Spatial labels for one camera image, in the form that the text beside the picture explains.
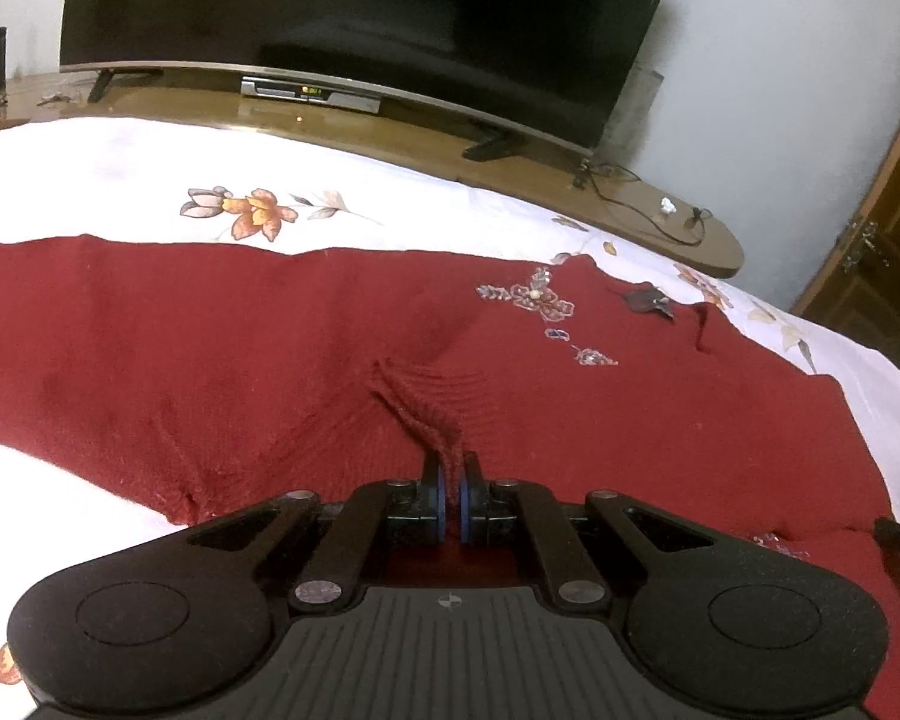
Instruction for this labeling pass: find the wooden tv stand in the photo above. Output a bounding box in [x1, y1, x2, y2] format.
[0, 65, 745, 278]

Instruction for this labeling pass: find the red knitted beaded sweater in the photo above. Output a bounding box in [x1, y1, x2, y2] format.
[0, 238, 900, 718]

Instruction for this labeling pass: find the black flat screen television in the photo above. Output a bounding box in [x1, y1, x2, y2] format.
[59, 0, 660, 151]

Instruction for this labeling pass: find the white floral bed sheet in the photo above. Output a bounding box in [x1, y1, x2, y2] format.
[0, 119, 900, 718]

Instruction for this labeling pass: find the silver set-top box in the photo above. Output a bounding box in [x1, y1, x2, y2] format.
[240, 75, 382, 115]

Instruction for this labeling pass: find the black cable on stand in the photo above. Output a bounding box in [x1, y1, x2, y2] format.
[570, 156, 716, 249]

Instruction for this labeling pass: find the brown wooden door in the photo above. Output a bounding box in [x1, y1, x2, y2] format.
[792, 127, 900, 367]

